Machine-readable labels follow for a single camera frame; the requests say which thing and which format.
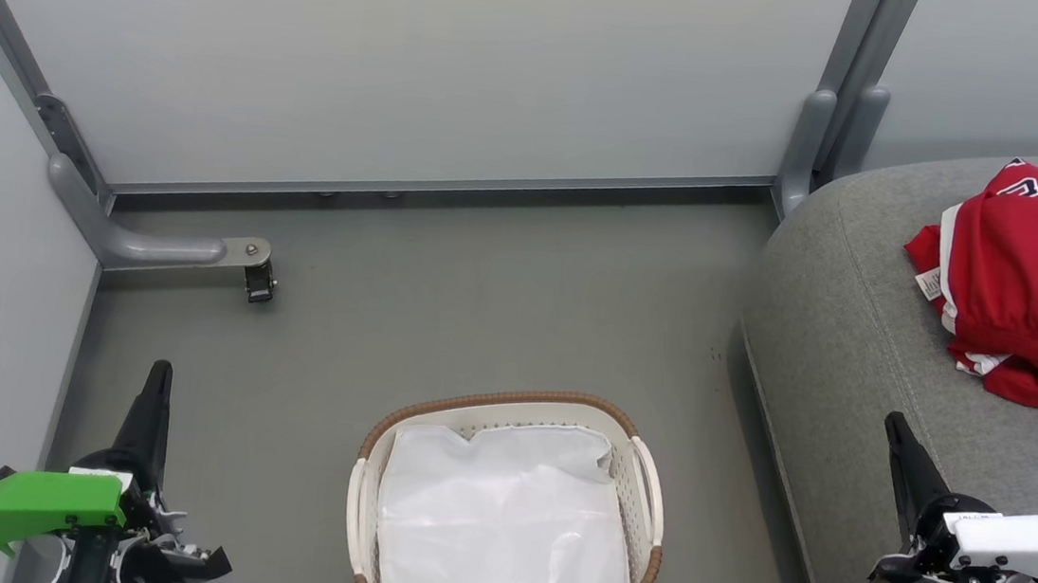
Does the red jersey with white trim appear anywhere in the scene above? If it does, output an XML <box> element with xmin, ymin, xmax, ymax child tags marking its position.
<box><xmin>888</xmin><ymin>149</ymin><xmax>1038</xmax><ymax>428</ymax></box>

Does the white smooth cloth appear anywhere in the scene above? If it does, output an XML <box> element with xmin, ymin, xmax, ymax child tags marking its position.
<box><xmin>369</xmin><ymin>410</ymin><xmax>646</xmax><ymax>583</ymax></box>

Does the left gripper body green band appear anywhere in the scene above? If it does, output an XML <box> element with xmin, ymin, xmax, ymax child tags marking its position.
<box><xmin>0</xmin><ymin>438</ymin><xmax>180</xmax><ymax>582</ymax></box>

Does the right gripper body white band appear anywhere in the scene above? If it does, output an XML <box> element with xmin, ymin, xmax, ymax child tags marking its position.
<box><xmin>909</xmin><ymin>490</ymin><xmax>1038</xmax><ymax>583</ymax></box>

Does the cream basket with brown rim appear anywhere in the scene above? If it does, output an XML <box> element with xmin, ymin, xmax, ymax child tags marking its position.
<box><xmin>338</xmin><ymin>372</ymin><xmax>678</xmax><ymax>583</ymax></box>

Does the black caster wheel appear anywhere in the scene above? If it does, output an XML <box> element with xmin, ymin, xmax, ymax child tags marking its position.
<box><xmin>240</xmin><ymin>259</ymin><xmax>281</xmax><ymax>307</ymax></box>

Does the grey partition bottom rail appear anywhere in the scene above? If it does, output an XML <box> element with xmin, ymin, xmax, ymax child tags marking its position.
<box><xmin>35</xmin><ymin>262</ymin><xmax>103</xmax><ymax>479</ymax></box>
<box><xmin>109</xmin><ymin>113</ymin><xmax>776</xmax><ymax>258</ymax></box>

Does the grey metal partition post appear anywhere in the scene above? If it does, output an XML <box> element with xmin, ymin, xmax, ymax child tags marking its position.
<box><xmin>769</xmin><ymin>0</ymin><xmax>924</xmax><ymax>232</ymax></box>

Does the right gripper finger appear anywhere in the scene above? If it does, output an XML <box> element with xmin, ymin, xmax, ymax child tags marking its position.
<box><xmin>873</xmin><ymin>410</ymin><xmax>958</xmax><ymax>553</ymax></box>

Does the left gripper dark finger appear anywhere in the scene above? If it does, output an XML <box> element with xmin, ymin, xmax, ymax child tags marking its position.
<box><xmin>108</xmin><ymin>356</ymin><xmax>178</xmax><ymax>487</ymax></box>

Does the grey fabric sofa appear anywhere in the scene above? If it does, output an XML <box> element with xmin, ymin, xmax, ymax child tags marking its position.
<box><xmin>715</xmin><ymin>119</ymin><xmax>1038</xmax><ymax>583</ymax></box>

